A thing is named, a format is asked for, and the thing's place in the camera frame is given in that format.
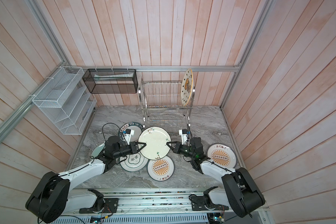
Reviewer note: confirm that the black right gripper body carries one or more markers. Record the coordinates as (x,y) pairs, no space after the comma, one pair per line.
(185,150)

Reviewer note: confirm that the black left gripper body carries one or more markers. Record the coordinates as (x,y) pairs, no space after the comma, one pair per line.
(124,152)

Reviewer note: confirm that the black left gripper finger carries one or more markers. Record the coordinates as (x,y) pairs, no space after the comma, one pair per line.
(139,147)
(139,144)

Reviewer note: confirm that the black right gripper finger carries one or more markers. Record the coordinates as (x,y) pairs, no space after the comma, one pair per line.
(173,142)
(174,148)

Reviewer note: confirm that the cream plate with berry sprigs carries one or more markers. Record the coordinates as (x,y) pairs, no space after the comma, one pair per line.
(156,139)

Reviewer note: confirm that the cat and stars orange-rim plate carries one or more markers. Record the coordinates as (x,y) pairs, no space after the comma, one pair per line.
(187,86)

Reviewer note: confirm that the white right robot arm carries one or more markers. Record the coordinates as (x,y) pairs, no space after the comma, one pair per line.
(239,192)

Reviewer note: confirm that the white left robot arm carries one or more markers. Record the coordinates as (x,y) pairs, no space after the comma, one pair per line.
(53,197)

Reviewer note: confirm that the stainless steel dish rack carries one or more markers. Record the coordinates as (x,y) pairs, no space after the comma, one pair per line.
(164,104)

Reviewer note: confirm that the white plate with flower outline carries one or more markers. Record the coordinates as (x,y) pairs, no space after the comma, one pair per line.
(133,163)

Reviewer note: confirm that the dark-rim lettered white plate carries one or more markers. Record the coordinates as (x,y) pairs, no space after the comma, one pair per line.
(133,126)

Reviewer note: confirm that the orange sunburst plate centre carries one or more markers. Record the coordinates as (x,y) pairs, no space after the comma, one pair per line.
(162,169)

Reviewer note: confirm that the orange sunburst plate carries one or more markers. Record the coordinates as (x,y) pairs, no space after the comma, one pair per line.
(222,155)
(162,169)

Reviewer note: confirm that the orange sunburst plate right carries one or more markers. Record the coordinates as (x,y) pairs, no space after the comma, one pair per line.
(222,155)

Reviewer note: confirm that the pale green plate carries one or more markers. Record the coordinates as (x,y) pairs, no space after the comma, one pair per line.
(97,150)

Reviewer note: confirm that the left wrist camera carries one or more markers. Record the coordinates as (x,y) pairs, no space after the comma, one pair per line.
(127,135)

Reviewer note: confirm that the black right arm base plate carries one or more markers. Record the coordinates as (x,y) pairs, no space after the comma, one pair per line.
(202,203)

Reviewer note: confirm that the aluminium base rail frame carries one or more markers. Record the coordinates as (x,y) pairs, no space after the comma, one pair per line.
(160,206)

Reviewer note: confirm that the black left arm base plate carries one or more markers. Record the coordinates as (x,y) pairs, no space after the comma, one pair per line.
(106,205)

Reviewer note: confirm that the black mesh wall basket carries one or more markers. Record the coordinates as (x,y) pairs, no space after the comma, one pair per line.
(111,81)

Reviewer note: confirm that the white wire mesh shelf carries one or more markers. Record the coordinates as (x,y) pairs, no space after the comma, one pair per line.
(66,104)

